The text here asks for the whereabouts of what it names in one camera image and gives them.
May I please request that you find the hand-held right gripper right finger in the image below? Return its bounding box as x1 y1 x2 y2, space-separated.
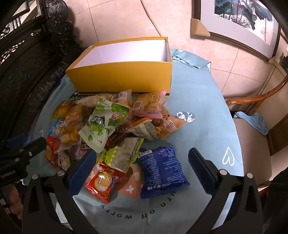
187 147 264 234

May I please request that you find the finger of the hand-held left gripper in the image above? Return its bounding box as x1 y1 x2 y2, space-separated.
13 137 48 161

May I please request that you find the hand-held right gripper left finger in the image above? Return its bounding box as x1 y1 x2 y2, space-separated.
22 148 99 234

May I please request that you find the blue-edged white snack packet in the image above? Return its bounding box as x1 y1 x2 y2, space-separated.
48 119 66 138

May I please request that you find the brown snack packet red label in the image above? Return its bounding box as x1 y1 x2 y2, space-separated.
155 108 187 140

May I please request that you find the large white clear snack packet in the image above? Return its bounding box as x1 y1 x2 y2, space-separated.
75 89 133 107

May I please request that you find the yellow cardboard box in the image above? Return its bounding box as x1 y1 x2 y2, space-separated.
65 36 173 97

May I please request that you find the person's left hand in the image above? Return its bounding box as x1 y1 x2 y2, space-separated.
4 183 24 220

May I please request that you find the small red snack packet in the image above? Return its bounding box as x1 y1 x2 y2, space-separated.
44 136 62 170

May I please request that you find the purple snack packet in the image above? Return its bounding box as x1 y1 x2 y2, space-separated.
71 142 91 161

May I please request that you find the small clear white snack packet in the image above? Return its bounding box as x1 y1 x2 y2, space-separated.
57 150 72 171

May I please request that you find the red round-print snack packet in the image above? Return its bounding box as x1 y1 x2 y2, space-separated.
85 161 126 204

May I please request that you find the light blue printed tablecloth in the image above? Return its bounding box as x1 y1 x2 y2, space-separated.
29 48 244 234

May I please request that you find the clear yellow snack packet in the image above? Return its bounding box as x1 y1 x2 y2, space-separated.
56 126 82 150

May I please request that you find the dark blue snack packet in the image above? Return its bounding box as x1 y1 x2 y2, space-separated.
138 146 190 199

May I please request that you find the yellow fruit snack packet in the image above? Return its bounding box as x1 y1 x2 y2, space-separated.
52 101 75 122

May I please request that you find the yellow-green clear snack packet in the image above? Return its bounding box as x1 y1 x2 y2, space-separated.
97 137 144 174

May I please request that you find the dark brown snack packet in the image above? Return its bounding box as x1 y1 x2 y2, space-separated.
105 132 135 152

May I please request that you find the orange bread snack packet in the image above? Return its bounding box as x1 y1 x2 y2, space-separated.
65 105 91 127

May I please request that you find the wooden chair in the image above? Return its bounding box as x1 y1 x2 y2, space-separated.
225 80 288 188

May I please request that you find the green white snack packet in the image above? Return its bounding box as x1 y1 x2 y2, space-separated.
78 97 131 154

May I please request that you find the orange silver snack packet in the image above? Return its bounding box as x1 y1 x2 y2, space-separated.
130 118 161 142

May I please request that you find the dark carved wooden cabinet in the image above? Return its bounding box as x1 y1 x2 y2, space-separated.
0 0 90 149

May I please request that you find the crumpled blue cloth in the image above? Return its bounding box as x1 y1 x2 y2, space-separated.
233 111 270 136

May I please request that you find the clear pink-edged cracker packet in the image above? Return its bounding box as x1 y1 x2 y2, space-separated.
132 91 169 119

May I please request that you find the cardboard corner protector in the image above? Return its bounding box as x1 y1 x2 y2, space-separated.
191 18 211 37

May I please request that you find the framed lotus painting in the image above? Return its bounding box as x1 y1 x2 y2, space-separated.
191 0 282 60

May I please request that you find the white cable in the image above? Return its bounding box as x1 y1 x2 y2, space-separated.
140 0 163 37

